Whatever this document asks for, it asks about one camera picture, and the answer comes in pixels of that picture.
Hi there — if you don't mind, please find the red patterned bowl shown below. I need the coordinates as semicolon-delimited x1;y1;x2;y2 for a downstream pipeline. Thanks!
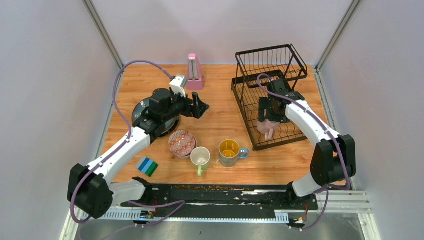
168;130;197;159

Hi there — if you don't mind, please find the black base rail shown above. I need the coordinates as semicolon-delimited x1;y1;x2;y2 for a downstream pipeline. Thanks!
135;183;319;219

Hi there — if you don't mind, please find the pink metronome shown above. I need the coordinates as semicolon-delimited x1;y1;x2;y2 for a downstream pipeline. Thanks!
186;53;205;91

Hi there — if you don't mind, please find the black bottom plate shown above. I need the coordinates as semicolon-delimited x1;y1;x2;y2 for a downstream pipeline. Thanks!
145;116;180;139

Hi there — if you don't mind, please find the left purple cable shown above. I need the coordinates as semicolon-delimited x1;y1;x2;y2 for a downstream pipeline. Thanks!
69;59;186;229

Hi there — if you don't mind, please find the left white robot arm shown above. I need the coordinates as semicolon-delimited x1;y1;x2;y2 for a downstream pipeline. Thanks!
67;88;210;219

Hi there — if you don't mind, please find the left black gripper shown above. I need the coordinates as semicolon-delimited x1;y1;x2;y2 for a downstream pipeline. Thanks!
161;88;209;122

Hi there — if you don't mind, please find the green handled cream mug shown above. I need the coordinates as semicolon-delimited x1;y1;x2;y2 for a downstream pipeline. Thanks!
190;146;211;177

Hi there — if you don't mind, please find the blue green striped block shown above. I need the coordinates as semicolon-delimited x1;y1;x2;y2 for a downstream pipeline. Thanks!
135;156;159;177

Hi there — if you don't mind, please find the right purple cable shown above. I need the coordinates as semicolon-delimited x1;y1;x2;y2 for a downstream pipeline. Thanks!
256;73;352;232

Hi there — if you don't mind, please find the pink mug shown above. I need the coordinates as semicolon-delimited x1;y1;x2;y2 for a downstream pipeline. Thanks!
256;119;280;141

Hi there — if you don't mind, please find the dark blue floral plate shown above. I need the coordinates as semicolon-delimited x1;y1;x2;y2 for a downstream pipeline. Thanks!
131;98;150;124

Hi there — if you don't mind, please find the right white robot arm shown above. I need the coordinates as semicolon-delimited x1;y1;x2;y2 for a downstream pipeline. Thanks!
256;73;357;209

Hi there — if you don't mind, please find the purple cable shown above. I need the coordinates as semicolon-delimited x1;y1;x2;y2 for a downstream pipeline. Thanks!
256;73;352;232
69;59;186;229

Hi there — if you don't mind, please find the black wire dish rack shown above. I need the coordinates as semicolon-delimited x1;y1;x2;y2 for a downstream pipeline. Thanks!
231;44;308;151

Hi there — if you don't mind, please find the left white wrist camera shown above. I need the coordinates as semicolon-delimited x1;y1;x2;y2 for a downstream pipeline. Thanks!
169;74;188;98

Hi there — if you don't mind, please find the blue mug yellow inside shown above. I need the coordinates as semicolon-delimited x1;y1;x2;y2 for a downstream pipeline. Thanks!
218;139;250;167

